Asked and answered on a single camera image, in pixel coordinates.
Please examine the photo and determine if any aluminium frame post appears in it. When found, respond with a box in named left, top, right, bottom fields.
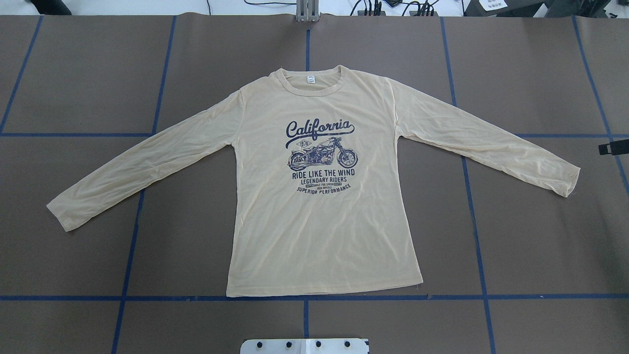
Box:
left=296, top=0, right=320, bottom=23

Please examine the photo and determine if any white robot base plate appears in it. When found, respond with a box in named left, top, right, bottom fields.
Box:
left=240, top=338, right=370, bottom=354

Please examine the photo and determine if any cream long-sleeve graphic shirt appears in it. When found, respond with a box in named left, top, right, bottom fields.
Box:
left=47, top=65, right=580, bottom=297

